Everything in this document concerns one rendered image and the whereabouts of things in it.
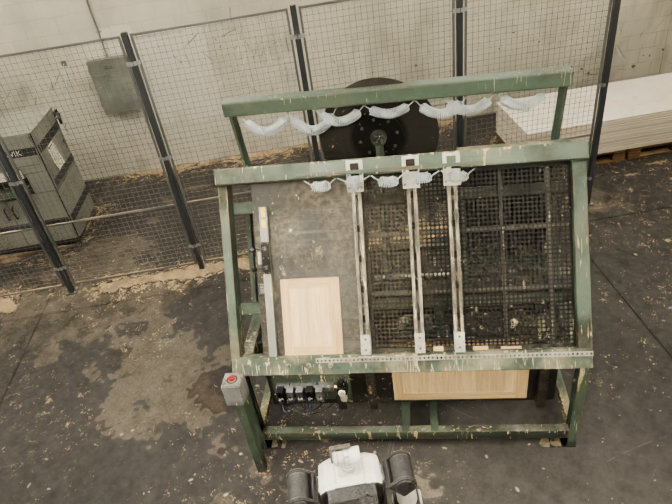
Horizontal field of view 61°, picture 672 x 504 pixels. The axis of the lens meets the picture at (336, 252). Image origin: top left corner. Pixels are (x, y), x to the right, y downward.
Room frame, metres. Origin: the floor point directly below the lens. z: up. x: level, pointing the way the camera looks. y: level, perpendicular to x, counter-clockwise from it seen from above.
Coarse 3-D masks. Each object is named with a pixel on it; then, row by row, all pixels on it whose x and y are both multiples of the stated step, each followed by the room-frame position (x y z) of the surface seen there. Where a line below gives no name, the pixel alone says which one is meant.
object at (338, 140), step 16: (368, 80) 3.53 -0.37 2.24; (384, 80) 3.52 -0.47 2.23; (336, 112) 3.57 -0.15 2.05; (368, 112) 3.54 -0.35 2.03; (416, 112) 3.48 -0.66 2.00; (336, 128) 3.58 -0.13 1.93; (352, 128) 3.56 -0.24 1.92; (368, 128) 3.53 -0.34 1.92; (384, 128) 3.51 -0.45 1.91; (400, 128) 3.50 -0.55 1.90; (416, 128) 3.48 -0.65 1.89; (432, 128) 3.47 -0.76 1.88; (336, 144) 3.58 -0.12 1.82; (352, 144) 3.56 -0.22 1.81; (368, 144) 3.53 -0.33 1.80; (384, 144) 3.51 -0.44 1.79; (400, 144) 3.50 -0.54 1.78; (416, 144) 3.49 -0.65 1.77; (432, 144) 3.47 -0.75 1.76
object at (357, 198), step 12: (348, 168) 3.03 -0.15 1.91; (360, 168) 3.02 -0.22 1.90; (348, 192) 2.96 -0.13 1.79; (360, 192) 2.98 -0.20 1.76; (360, 204) 2.94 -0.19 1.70; (360, 216) 2.90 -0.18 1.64; (360, 228) 2.87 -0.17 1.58; (360, 240) 2.86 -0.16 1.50; (360, 252) 2.82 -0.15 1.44; (360, 264) 2.79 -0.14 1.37; (360, 276) 2.74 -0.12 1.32; (360, 288) 2.68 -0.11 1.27; (360, 300) 2.64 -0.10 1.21; (360, 312) 2.61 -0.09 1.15; (360, 324) 2.57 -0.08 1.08; (360, 336) 2.53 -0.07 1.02
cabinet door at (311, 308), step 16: (288, 288) 2.81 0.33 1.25; (304, 288) 2.79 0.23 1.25; (320, 288) 2.77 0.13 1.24; (336, 288) 2.75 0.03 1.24; (288, 304) 2.76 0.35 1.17; (304, 304) 2.74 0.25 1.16; (320, 304) 2.72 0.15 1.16; (336, 304) 2.70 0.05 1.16; (288, 320) 2.71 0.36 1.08; (304, 320) 2.69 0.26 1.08; (320, 320) 2.67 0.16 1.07; (336, 320) 2.65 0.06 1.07; (288, 336) 2.66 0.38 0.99; (304, 336) 2.64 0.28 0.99; (320, 336) 2.62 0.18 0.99; (336, 336) 2.60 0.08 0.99; (288, 352) 2.60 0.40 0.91; (304, 352) 2.59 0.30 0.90; (320, 352) 2.57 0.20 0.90; (336, 352) 2.55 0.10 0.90
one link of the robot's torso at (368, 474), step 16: (320, 464) 1.46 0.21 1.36; (368, 464) 1.42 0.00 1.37; (320, 480) 1.39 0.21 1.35; (336, 480) 1.37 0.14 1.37; (352, 480) 1.35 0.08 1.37; (368, 480) 1.34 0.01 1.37; (384, 480) 1.30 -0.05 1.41; (320, 496) 1.30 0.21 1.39; (336, 496) 1.30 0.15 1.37; (352, 496) 1.29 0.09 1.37; (368, 496) 1.28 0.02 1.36; (384, 496) 1.30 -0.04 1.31
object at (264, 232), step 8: (264, 232) 3.01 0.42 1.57; (264, 240) 2.98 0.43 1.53; (264, 280) 2.85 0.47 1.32; (272, 280) 2.86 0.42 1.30; (264, 288) 2.83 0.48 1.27; (272, 288) 2.82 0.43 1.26; (272, 296) 2.79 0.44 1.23; (272, 304) 2.76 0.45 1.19; (272, 312) 2.74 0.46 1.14; (272, 320) 2.71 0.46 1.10; (272, 328) 2.69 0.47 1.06; (272, 336) 2.66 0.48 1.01; (272, 344) 2.63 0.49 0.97; (272, 352) 2.61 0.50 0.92
